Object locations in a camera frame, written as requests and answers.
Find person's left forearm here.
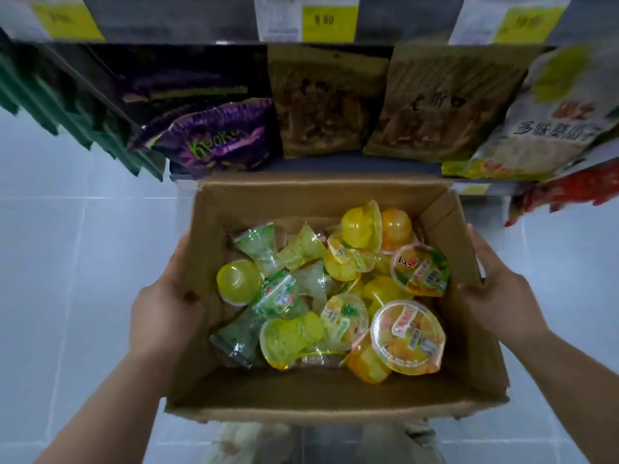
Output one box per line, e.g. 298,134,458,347
34,342,194,464

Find row of green packets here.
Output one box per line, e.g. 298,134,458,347
0,47,168,182

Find person's right forearm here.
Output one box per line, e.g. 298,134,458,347
503,327,619,464

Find brown cardboard box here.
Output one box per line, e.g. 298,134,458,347
164,172,511,426

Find person's light clothing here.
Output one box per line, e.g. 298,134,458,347
208,419,447,464

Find red snack packet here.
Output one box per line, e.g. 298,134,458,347
503,159,619,228

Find dark purple snack packet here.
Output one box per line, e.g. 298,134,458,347
120,67,270,108

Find pile of jelly cups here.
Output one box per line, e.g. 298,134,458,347
209,200,452,385

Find person's left hand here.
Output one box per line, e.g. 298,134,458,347
128,234,205,364

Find person's right hand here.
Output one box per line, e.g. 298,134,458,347
457,225,550,352

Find white and yellow snack packet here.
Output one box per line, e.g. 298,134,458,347
441,41,619,182

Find white and yellow price label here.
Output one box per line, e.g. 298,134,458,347
0,0,105,42
449,0,576,46
253,0,361,44

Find dark metal store shelf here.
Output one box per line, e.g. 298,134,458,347
0,0,619,198

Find brown snack packet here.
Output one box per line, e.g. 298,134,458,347
267,43,390,159
363,43,543,163

